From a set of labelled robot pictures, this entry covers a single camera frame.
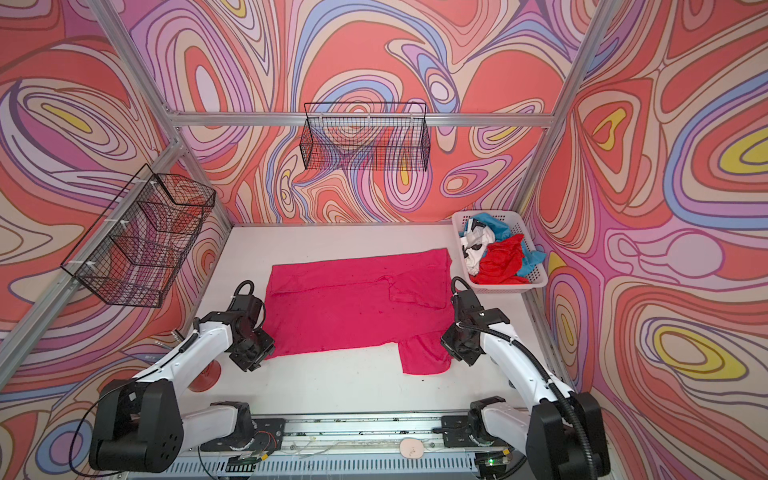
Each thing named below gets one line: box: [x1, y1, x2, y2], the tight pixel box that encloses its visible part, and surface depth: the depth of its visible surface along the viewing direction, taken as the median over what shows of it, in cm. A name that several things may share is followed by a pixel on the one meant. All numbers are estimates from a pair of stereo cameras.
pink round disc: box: [400, 439, 424, 459], surface depth 72 cm
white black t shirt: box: [461, 218, 495, 276], surface depth 106 cm
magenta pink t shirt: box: [263, 248, 457, 375], surface depth 100 cm
